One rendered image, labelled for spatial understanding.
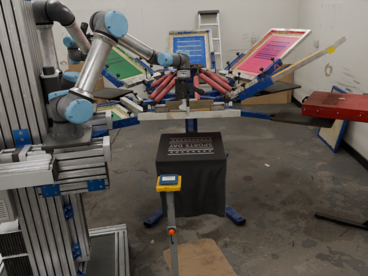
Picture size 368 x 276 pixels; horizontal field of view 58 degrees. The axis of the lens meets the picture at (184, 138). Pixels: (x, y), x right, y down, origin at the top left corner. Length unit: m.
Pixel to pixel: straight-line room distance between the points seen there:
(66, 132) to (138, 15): 5.05
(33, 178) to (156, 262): 1.41
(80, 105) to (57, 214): 0.84
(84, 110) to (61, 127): 0.20
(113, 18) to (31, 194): 1.08
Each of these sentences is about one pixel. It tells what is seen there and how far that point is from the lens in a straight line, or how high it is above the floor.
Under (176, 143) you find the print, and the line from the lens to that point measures 2.31.
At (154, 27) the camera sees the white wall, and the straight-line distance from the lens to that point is 6.53.
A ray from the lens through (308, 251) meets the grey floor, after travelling 2.93.
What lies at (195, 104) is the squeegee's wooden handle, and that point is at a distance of 2.47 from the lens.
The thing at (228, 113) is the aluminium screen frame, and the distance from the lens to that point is 1.89.
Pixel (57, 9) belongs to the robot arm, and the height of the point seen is 1.85.
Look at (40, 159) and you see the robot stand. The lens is 1.75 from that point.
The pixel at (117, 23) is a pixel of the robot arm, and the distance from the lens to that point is 1.58.
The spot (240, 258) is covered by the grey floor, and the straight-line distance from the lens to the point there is 2.77.
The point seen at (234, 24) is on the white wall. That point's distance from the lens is 6.55.
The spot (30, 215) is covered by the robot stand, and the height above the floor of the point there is 0.76.
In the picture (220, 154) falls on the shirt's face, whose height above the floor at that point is 0.95.
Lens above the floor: 1.83
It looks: 21 degrees down
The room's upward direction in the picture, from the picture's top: 3 degrees counter-clockwise
